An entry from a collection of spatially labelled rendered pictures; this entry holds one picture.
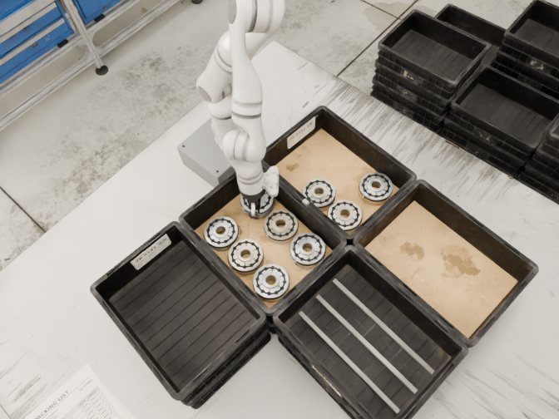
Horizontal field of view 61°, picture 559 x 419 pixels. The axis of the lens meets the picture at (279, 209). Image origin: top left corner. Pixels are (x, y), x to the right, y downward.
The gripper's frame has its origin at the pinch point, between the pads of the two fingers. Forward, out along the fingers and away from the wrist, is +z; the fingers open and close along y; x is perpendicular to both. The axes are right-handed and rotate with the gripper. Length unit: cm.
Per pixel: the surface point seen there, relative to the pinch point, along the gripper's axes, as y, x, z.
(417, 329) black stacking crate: 35, 44, 5
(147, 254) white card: 15.9, -30.4, -2.2
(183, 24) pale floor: -187, -64, 87
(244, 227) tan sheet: 4.2, -3.9, 4.3
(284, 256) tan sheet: 14.0, 8.4, 4.3
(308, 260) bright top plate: 16.5, 15.2, 1.5
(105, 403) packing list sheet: 53, -43, 17
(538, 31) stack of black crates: -115, 126, 39
